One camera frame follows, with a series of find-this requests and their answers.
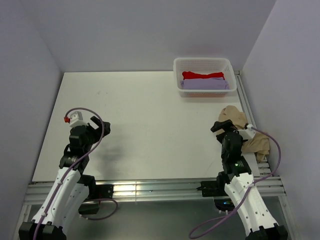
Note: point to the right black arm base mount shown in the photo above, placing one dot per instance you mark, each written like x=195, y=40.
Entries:
x=211, y=189

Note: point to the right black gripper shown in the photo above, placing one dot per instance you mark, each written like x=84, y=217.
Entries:
x=218, y=125

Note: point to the beige t shirt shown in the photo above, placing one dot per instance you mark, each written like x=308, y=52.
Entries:
x=259, y=145

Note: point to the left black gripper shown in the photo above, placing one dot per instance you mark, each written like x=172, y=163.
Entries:
x=97, y=132

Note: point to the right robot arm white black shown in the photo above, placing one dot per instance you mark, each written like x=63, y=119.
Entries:
x=238, y=182

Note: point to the red rolled t shirt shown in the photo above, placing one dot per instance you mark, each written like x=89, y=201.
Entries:
x=188, y=75

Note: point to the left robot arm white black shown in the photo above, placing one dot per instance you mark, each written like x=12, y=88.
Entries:
x=71, y=186

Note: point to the aluminium frame rail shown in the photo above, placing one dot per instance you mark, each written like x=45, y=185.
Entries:
x=95, y=89

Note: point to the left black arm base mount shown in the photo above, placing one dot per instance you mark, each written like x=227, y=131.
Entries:
x=101, y=191

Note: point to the lilac rolled t shirt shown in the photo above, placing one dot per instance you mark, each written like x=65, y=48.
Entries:
x=204, y=84

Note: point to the white plastic basket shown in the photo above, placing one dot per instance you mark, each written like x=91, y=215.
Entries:
x=204, y=65

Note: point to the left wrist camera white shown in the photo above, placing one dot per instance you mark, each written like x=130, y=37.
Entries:
x=75, y=119

